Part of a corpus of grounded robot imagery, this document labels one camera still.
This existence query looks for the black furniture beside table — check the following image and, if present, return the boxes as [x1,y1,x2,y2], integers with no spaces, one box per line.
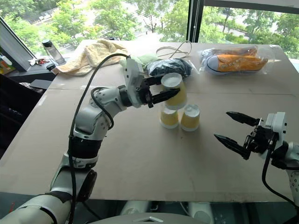
[0,74,47,159]

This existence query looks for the orange sneakers in plastic bag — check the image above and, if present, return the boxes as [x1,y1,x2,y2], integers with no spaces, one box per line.
[197,45,276,76]

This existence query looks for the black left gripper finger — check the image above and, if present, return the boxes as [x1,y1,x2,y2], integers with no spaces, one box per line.
[144,75,164,87]
[151,88,181,106]

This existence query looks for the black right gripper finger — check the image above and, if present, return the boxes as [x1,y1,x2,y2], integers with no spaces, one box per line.
[213,133,252,161]
[226,111,262,128]

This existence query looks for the black item in plastic bag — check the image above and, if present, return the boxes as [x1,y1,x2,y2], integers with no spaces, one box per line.
[145,58,199,79]

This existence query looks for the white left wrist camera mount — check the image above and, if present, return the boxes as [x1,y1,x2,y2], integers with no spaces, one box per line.
[123,57,146,109]

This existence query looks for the black window frame post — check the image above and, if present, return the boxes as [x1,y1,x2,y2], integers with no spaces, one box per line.
[186,0,206,43]

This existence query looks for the colourful box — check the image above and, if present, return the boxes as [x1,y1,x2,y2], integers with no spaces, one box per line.
[0,53,16,76]

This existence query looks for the white rounded robot leg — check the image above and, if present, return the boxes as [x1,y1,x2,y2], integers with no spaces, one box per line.
[120,200,150,217]
[187,201,215,224]

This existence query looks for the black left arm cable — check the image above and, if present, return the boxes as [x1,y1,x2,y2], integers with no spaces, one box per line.
[67,53,131,224]

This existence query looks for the white looped cable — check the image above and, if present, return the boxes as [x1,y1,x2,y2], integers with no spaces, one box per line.
[156,40,193,59]

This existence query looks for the grey slanted window frame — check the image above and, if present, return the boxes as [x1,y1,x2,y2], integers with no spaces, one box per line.
[0,15,36,72]

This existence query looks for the yellow and white paper cup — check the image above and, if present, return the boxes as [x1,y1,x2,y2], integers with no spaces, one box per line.
[159,104,180,129]
[160,72,188,110]
[180,104,201,132]

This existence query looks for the keys with red tag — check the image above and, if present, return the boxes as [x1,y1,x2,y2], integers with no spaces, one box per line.
[28,58,50,67]

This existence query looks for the clear water bottle black cap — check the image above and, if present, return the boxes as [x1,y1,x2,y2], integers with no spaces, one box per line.
[42,39,66,66]

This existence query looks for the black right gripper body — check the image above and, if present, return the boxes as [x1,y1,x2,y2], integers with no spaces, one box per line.
[242,125,279,155]

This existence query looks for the dark flat tablet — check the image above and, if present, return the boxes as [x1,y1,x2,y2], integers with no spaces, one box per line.
[29,79,55,90]

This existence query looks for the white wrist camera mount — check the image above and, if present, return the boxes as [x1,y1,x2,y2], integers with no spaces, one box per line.
[264,112,288,143]
[123,57,146,109]

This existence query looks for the light green cloth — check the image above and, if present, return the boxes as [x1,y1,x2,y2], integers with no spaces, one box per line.
[119,53,162,71]

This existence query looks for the pale yellow towel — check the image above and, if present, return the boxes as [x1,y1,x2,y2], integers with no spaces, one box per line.
[56,39,129,77]

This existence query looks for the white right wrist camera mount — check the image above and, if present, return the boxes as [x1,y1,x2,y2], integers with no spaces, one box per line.
[264,112,288,143]

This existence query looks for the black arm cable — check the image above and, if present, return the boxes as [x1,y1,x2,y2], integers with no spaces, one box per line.
[261,141,298,207]
[67,53,131,224]

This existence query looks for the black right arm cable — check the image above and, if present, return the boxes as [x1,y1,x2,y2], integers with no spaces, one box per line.
[261,141,298,207]

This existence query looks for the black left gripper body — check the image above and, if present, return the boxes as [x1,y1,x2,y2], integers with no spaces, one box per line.
[138,78,155,109]

